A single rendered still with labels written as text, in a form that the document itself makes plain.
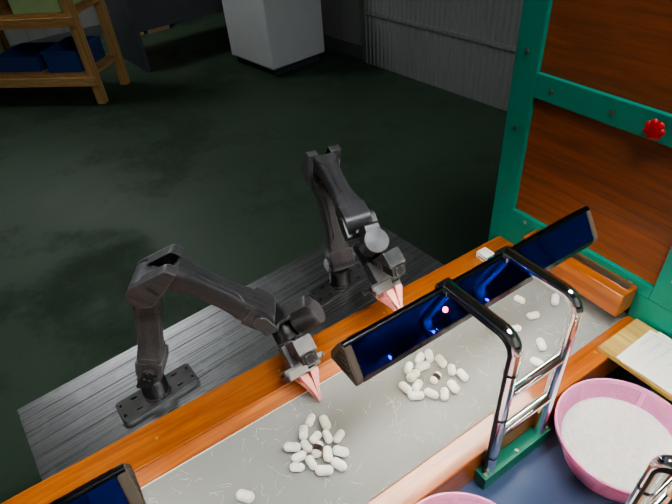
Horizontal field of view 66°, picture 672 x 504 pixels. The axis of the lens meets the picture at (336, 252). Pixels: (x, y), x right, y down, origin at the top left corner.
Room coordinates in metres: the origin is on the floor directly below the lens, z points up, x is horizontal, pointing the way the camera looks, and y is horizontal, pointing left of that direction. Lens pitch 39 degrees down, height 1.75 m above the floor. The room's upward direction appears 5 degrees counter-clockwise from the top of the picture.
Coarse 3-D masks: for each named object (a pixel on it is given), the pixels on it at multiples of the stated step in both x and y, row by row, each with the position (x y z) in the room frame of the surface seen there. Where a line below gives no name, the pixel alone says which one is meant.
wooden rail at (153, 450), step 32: (416, 288) 1.03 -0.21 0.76; (352, 320) 0.93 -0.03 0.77; (224, 384) 0.77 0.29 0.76; (256, 384) 0.76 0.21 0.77; (288, 384) 0.75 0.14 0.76; (192, 416) 0.69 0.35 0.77; (224, 416) 0.68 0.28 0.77; (256, 416) 0.68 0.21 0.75; (128, 448) 0.62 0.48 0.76; (160, 448) 0.61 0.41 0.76; (192, 448) 0.62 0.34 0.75; (64, 480) 0.56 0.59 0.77
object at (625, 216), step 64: (576, 0) 1.16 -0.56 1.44; (640, 0) 1.05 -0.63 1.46; (576, 64) 1.14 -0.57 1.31; (640, 64) 1.01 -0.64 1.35; (512, 128) 1.25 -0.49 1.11; (576, 128) 1.10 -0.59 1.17; (640, 128) 0.97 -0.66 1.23; (512, 192) 1.22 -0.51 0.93; (576, 192) 1.07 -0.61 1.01; (640, 192) 0.94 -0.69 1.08; (640, 256) 0.90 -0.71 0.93
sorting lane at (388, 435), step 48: (528, 288) 1.02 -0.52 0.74; (480, 336) 0.86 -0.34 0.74; (528, 336) 0.85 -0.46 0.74; (576, 336) 0.84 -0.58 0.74; (336, 384) 0.76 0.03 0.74; (384, 384) 0.74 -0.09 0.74; (432, 384) 0.73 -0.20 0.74; (480, 384) 0.72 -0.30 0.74; (240, 432) 0.65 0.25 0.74; (288, 432) 0.64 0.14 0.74; (384, 432) 0.62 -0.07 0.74; (432, 432) 0.61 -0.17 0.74; (192, 480) 0.55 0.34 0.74; (240, 480) 0.54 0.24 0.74; (288, 480) 0.53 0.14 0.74; (336, 480) 0.52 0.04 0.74; (384, 480) 0.51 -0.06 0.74
